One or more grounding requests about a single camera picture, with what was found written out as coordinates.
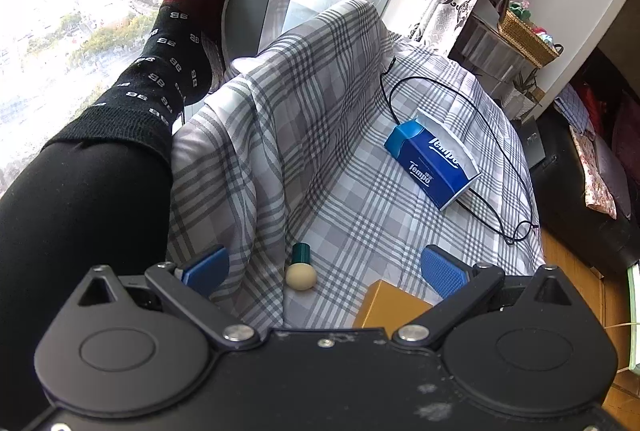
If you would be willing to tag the glass side table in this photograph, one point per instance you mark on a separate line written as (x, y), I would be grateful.
(480, 41)

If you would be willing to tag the black leather sofa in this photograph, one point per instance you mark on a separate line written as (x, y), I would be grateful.
(565, 191)

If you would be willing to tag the person's leg in black sock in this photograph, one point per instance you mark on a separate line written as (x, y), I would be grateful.
(75, 211)

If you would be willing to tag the gold box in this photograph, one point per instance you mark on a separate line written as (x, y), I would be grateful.
(385, 306)

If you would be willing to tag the wicker basket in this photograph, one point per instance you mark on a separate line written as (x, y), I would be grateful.
(525, 36)

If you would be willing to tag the plaid blanket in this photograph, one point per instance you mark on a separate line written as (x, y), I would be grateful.
(325, 111)

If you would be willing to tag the blue tissue box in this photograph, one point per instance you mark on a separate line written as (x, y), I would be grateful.
(430, 161)

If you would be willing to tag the red cloth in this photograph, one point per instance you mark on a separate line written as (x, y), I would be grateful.
(592, 106)

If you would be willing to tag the floral cushion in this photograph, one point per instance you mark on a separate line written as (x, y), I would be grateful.
(597, 181)

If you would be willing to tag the window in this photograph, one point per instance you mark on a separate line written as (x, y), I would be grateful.
(75, 11)

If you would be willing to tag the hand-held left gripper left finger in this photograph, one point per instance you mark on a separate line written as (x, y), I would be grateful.
(207, 268)

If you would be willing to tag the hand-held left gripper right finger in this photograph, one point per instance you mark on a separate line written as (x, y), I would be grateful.
(442, 271)

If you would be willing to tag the blue checked cloth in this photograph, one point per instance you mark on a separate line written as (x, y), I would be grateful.
(570, 106)

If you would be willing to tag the light grey cushion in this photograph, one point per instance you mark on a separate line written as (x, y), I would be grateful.
(620, 171)

